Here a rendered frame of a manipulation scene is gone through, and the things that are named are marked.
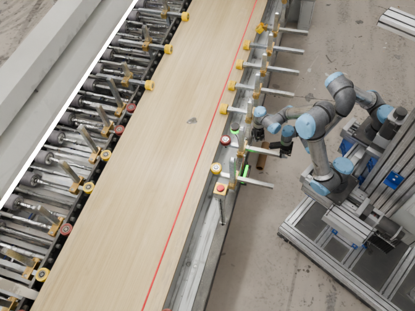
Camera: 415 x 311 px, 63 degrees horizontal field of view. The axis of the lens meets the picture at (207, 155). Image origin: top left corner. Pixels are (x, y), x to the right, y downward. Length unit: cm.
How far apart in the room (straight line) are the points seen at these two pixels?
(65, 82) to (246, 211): 250
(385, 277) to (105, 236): 209
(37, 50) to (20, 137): 21
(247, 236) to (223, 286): 48
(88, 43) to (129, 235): 149
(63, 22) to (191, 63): 219
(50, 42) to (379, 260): 274
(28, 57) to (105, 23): 29
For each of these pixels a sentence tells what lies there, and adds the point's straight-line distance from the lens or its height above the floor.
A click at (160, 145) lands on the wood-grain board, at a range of 257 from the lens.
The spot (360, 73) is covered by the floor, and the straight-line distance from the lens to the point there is 447.
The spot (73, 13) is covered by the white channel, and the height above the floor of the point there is 246.
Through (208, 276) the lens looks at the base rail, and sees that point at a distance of 235.
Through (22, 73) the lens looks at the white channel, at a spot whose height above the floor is 246.
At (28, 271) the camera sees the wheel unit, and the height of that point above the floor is 85.
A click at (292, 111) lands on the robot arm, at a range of 208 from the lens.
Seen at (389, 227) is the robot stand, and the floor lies 99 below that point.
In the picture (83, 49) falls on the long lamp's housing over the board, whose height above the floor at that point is 237.
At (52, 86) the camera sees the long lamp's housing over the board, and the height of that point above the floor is 238.
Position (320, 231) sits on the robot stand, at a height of 21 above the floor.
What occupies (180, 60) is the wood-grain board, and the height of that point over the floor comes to 90.
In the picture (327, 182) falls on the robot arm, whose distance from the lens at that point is 200.
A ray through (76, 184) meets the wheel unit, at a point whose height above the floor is 86.
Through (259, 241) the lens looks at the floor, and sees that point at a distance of 315.
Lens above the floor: 299
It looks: 58 degrees down
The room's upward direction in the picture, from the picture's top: 8 degrees counter-clockwise
